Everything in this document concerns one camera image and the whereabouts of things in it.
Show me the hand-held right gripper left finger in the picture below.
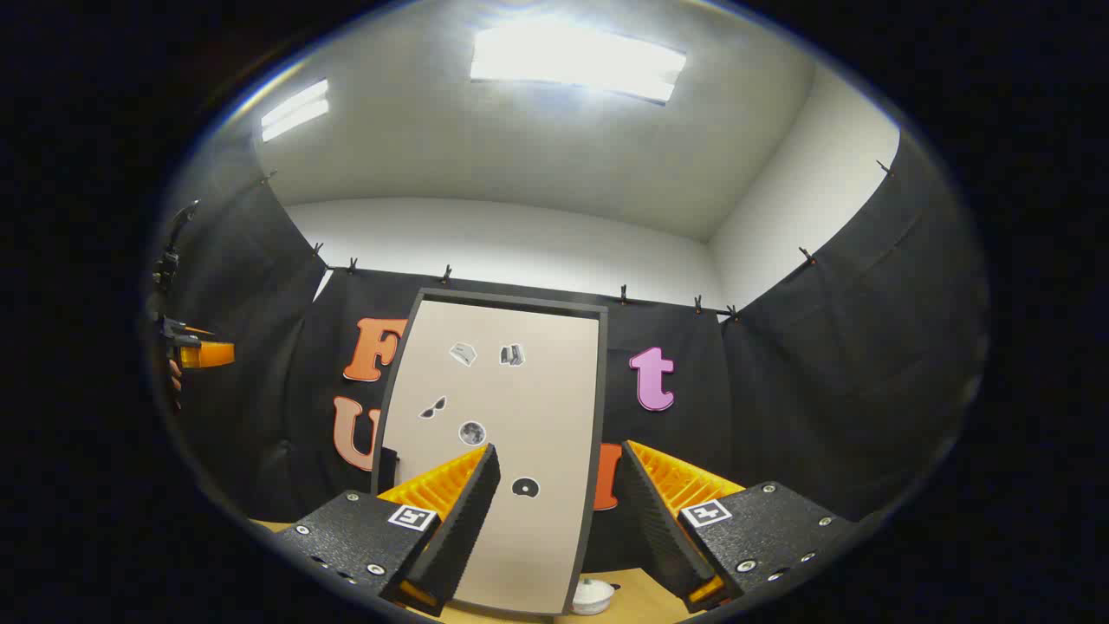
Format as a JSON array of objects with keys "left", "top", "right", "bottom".
[{"left": 276, "top": 444, "right": 502, "bottom": 618}]

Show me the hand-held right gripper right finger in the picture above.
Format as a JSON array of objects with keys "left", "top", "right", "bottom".
[{"left": 615, "top": 439, "right": 859, "bottom": 614}]

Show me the beige cabinet door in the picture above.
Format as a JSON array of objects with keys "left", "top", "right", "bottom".
[{"left": 374, "top": 299, "right": 601, "bottom": 612}]

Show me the dark grey cabinet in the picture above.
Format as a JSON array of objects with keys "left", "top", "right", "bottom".
[{"left": 371, "top": 288, "right": 609, "bottom": 618}]

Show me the white round container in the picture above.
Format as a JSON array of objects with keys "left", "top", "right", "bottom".
[{"left": 572, "top": 578, "right": 618, "bottom": 616}]

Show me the black backdrop cloth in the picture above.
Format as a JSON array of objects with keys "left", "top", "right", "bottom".
[{"left": 152, "top": 130, "right": 989, "bottom": 530}]

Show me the small ceiling light panel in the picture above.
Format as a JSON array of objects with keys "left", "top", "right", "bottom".
[{"left": 260, "top": 78, "right": 331, "bottom": 144}]

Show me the large ceiling light panel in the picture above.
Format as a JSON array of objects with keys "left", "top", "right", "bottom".
[{"left": 470, "top": 19, "right": 688, "bottom": 107}]

